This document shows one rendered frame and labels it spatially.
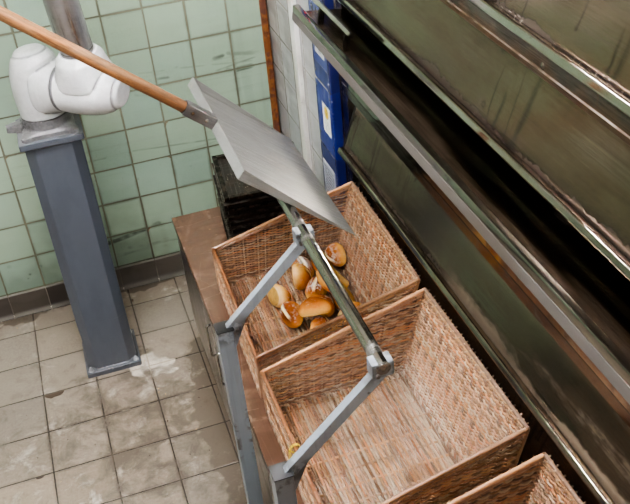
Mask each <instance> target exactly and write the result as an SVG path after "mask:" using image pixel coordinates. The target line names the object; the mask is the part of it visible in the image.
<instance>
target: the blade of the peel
mask: <svg viewBox="0 0 630 504"><path fill-rule="evenodd" d="M188 87H189V89H190V91H191V93H192V95H193V97H194V98H195V100H196V102H197V104H198V105H199V106H200V107H202V108H204V109H206V110H208V111H210V112H212V113H214V114H216V116H217V118H218V121H217V123H216V124H215V126H214V127H213V129H212V132H213V134H214V136H215V138H216V140H217V141H218V143H219V145H220V147H221V149H222V151H223V153H224V154H225V156H226V158H227V160H228V162H229V164H230V166H231V168H232V169H233V171H234V173H235V175H236V177H237V179H238V180H240V181H242V182H244V183H246V184H248V185H250V186H252V187H254V188H257V189H259V190H261V191H263V192H265V193H267V194H269V195H271V196H273V197H275V198H277V199H280V200H282V201H284V202H286V203H288V204H290V205H292V206H294V207H296V208H298V209H301V210H303V211H305V212H307V213H309V214H311V215H313V216H315V217H317V218H319V219H321V220H324V221H326V222H328V223H330V224H332V225H334V226H336V227H338V228H340V229H342V230H344V231H347V232H349V233H351V234H353V235H355V233H354V232H353V230H352V229H351V227H350V226H349V224H348V223H347V222H346V220H345V219H344V217H343V216H342V214H341V213H340V211H339V210H338V208H337V207H336V205H335V204H334V202H333V201H332V199H331V198H330V196H329V195H328V193H327V192H326V191H325V189H324V188H323V186H322V185H321V183H320V182H319V180H318V179H317V177H316V176H315V174H314V173H313V171H312V170H311V168H310V167H309V165H308V164H307V162H306V161H305V159H304V158H303V157H302V155H301V154H300V152H299V151H298V149H297V148H296V146H295V145H294V143H293V142H292V140H291V139H290V138H289V137H287V136H285V135H283V134H281V133H280V132H278V131H277V130H275V129H274V128H272V127H271V126H269V125H267V124H266V123H264V122H263V121H261V120H260V119H258V118H256V117H255V116H253V115H252V114H250V113H249V112H247V111H245V110H244V109H242V108H241V107H239V106H238V105H236V104H234V103H233V102H231V101H230V100H228V99H227V98H225V97H223V96H222V95H220V94H219V93H217V92H216V91H214V90H212V89H211V88H209V87H208V86H206V85H205V84H203V83H201V82H200V81H198V80H197V79H195V78H194V77H192V79H191V80H190V82H189V84H188Z"/></svg>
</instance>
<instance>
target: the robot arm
mask: <svg viewBox="0 0 630 504"><path fill-rule="evenodd" d="M42 1H43V4H44V7H45V10H46V13H47V16H48V19H49V22H50V25H51V28H52V30H53V33H55V34H57V35H59V36H60V37H62V38H64V39H66V40H68V41H70V42H72V43H74V44H76V45H78V46H80V47H82V48H84V49H86V50H88V51H90V52H92V53H94V54H95V55H97V56H99V57H101V58H103V59H105V60H107V61H109V62H111V60H110V59H109V58H108V56H107V55H106V54H105V52H104V50H103V49H102V48H101V47H100V46H98V45H96V44H94V43H92V40H91V37H90V34H89V30H88V27H87V24H86V21H85V17H84V14H83V11H82V8H81V5H80V1H79V0H42ZM111 63H112V62H111ZM9 80H10V85H11V89H12V93H13V97H14V100H15V103H16V106H17V108H18V111H19V113H20V116H21V117H19V118H18V121H15V122H13V123H10V124H8V125H6V128H7V129H6V130H7V133H8V134H9V133H22V137H21V142H22V143H23V144H28V143H31V142H34V141H37V140H42V139H47V138H51V137H56V136H61V135H66V134H75V133H77V132H79V128H78V126H77V125H76V124H75V121H74V116H73V113H75V114H82V115H104V114H109V113H112V112H115V111H116V110H117V109H119V108H121V107H122V106H124V105H125V104H126V102H127V100H128V97H129V93H130V86H128V85H126V84H124V83H122V82H120V81H118V80H116V79H114V78H112V77H110V76H108V75H106V74H104V73H102V72H100V71H98V70H96V69H94V68H92V67H90V66H88V65H86V64H84V63H82V62H80V61H78V60H76V59H75V58H73V57H71V56H69V55H67V54H65V53H63V52H61V51H60V52H59V54H58V56H57V57H56V55H55V53H54V52H53V51H52V50H51V49H50V48H48V47H47V46H45V45H41V44H39V43H32V44H27V45H24V46H21V47H19V48H17V49H16V50H15V51H14V52H13V54H12V58H10V62H9Z"/></svg>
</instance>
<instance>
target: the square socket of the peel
mask: <svg viewBox="0 0 630 504"><path fill-rule="evenodd" d="M185 101H187V106H186V108H185V110H184V111H183V112H180V113H181V114H182V115H183V116H185V117H187V118H189V119H191V120H193V121H195V122H197V123H199V124H201V125H203V126H205V127H207V128H209V129H211V130H212V129H213V127H214V126H215V124H216V123H217V121H218V118H217V116H216V114H214V113H212V112H210V111H208V110H206V109H204V108H202V107H200V106H199V105H197V104H195V103H193V102H191V101H189V100H185Z"/></svg>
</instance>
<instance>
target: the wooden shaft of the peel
mask: <svg viewBox="0 0 630 504"><path fill-rule="evenodd" d="M0 21H1V22H3V23H5V24H7V25H9V26H11V27H13V28H15V29H17V30H19V31H21V32H23V33H25V34H27V35H29V36H31V37H33V38H35V39H37V40H39V41H41V42H43V43H45V44H47V45H49V46H51V47H53V48H55V49H57V50H59V51H61V52H63V53H65V54H67V55H69V56H71V57H73V58H75V59H76V60H78V61H80V62H82V63H84V64H86V65H88V66H90V67H92V68H94V69H96V70H98V71H100V72H102V73H104V74H106V75H108V76H110V77H112V78H114V79H116V80H118V81H120V82H122V83H124V84H126V85H128V86H130V87H132V88H134V89H136V90H138V91H140V92H142V93H144V94H146V95H148V96H150V97H152V98H154V99H156V100H158V101H160V102H162V103H164V104H166V105H168V106H170V107H172V108H173V109H175V110H177V111H179V112H183V111H184V110H185V108H186V106H187V101H185V100H183V99H181V98H179V97H177V96H175V95H173V94H171V93H169V92H167V91H165V90H163V89H162V88H160V87H158V86H156V85H154V84H152V83H150V82H148V81H146V80H144V79H142V78H140V77H138V76H136V75H134V74H132V73H130V72H128V71H127V70H125V69H123V68H121V67H119V66H117V65H115V64H113V63H111V62H109V61H107V60H105V59H103V58H101V57H99V56H97V55H95V54H94V53H92V52H90V51H88V50H86V49H84V48H82V47H80V46H78V45H76V44H74V43H72V42H70V41H68V40H66V39H64V38H62V37H60V36H59V35H57V34H55V33H53V32H51V31H49V30H47V29H45V28H43V27H41V26H39V25H37V24H35V23H33V22H31V21H29V20H27V19H26V18H24V17H22V16H20V15H18V14H16V13H14V12H12V11H10V10H8V9H6V8H4V7H2V6H0Z"/></svg>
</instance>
